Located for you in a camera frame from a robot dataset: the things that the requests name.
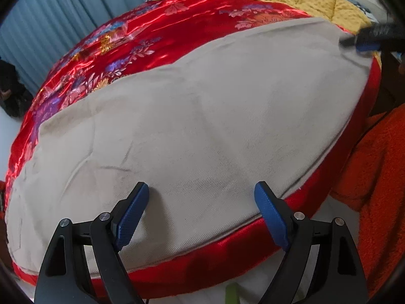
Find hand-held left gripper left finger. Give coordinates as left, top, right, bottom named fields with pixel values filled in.
left=34, top=181, right=150, bottom=304

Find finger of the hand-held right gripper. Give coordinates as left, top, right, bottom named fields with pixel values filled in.
left=339, top=22, right=405, bottom=53

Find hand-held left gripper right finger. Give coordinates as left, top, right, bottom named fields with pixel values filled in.
left=254, top=181, right=369, bottom=304

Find patterned bed sheet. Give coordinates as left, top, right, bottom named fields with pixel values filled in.
left=92, top=193, right=361, bottom=304

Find orange fleece garment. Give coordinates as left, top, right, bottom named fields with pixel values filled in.
left=331, top=104, right=405, bottom=299

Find black hanging coat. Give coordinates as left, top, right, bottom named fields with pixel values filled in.
left=0, top=59, right=33, bottom=118

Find red floral quilt yellow backing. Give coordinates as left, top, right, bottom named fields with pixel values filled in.
left=3, top=0, right=385, bottom=298

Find blue-grey curtain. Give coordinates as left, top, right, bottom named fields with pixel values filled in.
left=0, top=0, right=149, bottom=93

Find green strap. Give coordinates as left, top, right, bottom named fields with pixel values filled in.
left=225, top=281, right=238, bottom=304

